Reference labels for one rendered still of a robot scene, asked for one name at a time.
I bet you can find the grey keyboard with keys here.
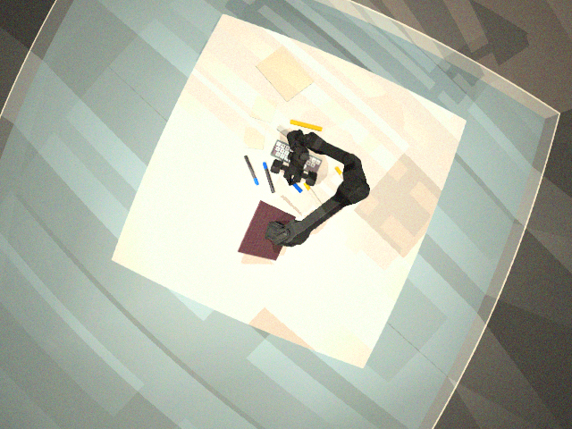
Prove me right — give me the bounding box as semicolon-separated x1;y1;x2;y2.
270;139;323;172

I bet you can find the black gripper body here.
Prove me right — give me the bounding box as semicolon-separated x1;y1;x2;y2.
270;159;318;187

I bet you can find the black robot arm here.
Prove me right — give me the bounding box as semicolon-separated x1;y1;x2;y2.
265;129;370;248

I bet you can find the black cylinder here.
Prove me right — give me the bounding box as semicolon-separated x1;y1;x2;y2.
263;162;275;193
244;156;259;185

